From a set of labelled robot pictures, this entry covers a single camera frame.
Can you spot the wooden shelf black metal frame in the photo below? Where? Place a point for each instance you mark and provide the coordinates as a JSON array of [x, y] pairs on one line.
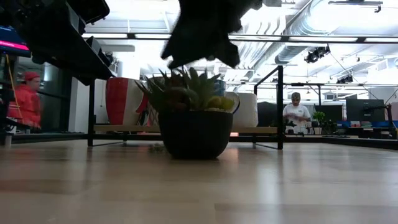
[[124, 128]]

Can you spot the computer monitor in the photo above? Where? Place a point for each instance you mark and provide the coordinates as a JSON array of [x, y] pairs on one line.
[[12, 40]]

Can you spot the silver ventilation duct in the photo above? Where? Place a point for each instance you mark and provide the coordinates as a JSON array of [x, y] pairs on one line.
[[295, 53]]

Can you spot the black ceiling track light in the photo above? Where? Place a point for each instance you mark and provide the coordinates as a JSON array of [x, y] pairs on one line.
[[354, 2]]

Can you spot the small green potted plant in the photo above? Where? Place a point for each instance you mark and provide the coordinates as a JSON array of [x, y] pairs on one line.
[[318, 116]]

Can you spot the person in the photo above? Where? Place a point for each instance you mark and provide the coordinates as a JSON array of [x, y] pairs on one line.
[[26, 102], [297, 112]]

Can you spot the black ceiling camera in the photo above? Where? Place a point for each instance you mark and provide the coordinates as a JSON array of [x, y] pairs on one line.
[[109, 59]]

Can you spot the black ceiling spotlight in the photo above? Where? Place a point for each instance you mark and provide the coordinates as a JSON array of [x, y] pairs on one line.
[[317, 54], [345, 79]]

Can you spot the white mug olive interior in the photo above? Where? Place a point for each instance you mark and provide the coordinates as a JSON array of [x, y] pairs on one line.
[[248, 109]]

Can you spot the long ceiling light strip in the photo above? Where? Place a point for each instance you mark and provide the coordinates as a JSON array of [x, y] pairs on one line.
[[284, 38]]

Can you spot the red and white mug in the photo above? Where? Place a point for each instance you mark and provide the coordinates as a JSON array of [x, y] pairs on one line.
[[118, 102]]

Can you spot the succulent plant black pot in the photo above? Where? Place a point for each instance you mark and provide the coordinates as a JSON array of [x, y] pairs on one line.
[[196, 133]]

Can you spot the black desk monitor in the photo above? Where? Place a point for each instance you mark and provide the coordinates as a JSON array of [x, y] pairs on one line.
[[329, 113], [363, 109]]

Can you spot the black metal scaffold frame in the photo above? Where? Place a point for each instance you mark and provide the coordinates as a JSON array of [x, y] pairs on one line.
[[342, 84]]

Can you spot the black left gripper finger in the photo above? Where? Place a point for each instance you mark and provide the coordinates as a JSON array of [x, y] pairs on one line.
[[186, 51], [231, 54]]

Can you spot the small white post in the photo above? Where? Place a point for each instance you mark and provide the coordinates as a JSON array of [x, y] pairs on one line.
[[7, 140]]

